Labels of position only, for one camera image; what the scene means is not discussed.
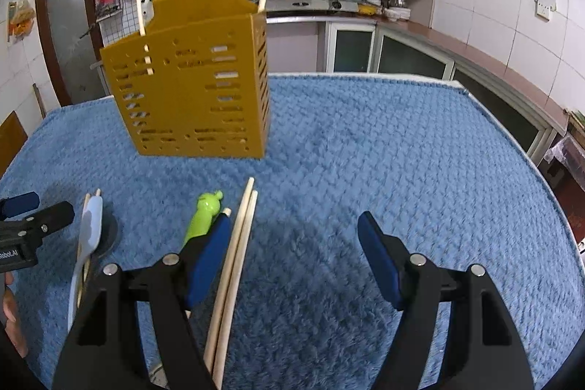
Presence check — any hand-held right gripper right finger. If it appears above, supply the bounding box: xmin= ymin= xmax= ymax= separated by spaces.
xmin=357 ymin=211 xmax=535 ymax=390

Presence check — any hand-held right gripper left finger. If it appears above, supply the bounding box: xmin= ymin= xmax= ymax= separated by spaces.
xmin=51 ymin=214 xmax=233 ymax=390

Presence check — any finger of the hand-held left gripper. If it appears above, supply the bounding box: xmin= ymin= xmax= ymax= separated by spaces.
xmin=9 ymin=202 xmax=75 ymax=247
xmin=0 ymin=192 xmax=40 ymax=221

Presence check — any white spoon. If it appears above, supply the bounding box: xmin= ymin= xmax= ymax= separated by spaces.
xmin=68 ymin=194 xmax=104 ymax=332

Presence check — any yellow perforated utensil holder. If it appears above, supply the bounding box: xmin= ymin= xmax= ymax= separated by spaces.
xmin=99 ymin=0 xmax=270 ymax=160

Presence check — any person's left hand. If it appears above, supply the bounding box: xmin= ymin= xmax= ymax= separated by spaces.
xmin=0 ymin=273 xmax=29 ymax=359

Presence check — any brown wooden board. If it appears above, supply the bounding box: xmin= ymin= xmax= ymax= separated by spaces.
xmin=0 ymin=111 xmax=29 ymax=178

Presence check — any wooden stick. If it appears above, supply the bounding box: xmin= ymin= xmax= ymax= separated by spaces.
xmin=32 ymin=83 xmax=47 ymax=120

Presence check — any blue textured table mat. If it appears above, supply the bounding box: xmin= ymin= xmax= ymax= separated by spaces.
xmin=0 ymin=72 xmax=585 ymax=390

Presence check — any brown door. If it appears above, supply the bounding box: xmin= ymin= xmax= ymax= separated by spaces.
xmin=34 ymin=0 xmax=109 ymax=107

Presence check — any clear plastic bag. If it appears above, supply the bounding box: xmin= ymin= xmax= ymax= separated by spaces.
xmin=545 ymin=133 xmax=585 ymax=174

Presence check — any kitchen base cabinet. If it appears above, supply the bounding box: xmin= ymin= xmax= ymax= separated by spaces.
xmin=267 ymin=16 xmax=567 ymax=158

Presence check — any gas stove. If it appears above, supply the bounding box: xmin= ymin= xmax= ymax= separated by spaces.
xmin=266 ymin=0 xmax=360 ymax=15

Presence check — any orange wall decoration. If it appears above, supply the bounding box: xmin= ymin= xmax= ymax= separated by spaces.
xmin=6 ymin=0 xmax=36 ymax=44

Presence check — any white wall socket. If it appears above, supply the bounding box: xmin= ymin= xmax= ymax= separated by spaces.
xmin=534 ymin=0 xmax=558 ymax=22

